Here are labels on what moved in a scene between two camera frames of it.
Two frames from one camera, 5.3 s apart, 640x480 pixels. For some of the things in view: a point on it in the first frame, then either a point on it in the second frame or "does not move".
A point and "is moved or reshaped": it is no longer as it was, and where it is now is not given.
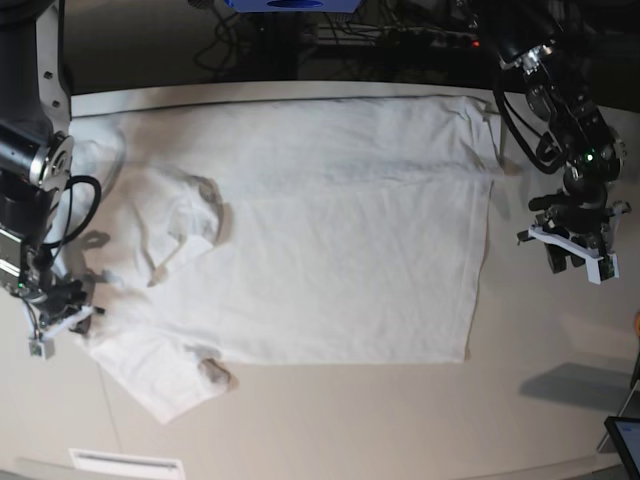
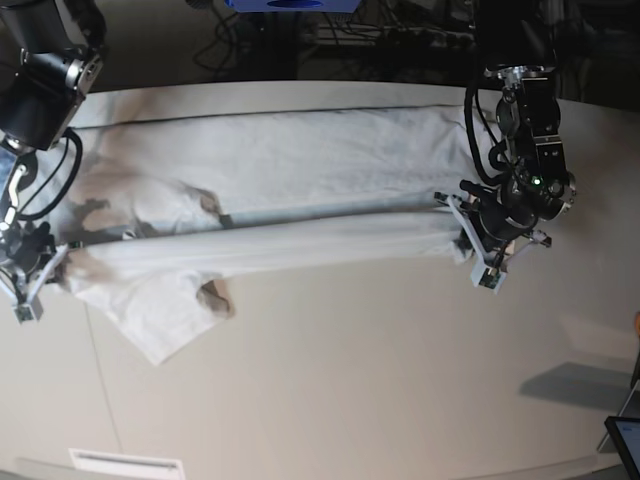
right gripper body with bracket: x=56 y=296 → x=29 y=259
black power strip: x=433 y=39 does not move
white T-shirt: x=307 y=231 is moved or reshaped
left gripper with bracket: x=580 y=220 → x=497 y=224
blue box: x=294 y=6 does not move
